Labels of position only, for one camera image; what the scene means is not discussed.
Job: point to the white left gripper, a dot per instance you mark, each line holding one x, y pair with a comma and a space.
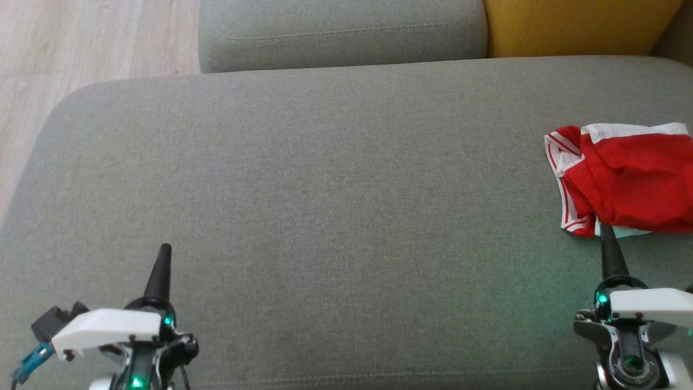
108, 327

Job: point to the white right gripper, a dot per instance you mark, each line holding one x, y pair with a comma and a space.
649, 303

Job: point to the red shorts with white stripe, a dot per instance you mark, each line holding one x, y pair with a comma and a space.
639, 179

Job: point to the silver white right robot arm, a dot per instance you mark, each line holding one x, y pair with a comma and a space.
633, 357

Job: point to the grey sofa seat cushion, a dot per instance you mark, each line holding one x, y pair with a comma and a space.
325, 227

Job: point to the yellow sofa cushion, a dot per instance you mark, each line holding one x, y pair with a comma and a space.
579, 27

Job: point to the grey sofa back cushion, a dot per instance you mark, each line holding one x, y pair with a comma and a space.
341, 38

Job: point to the dark left wrist camera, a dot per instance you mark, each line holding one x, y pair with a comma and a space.
57, 319

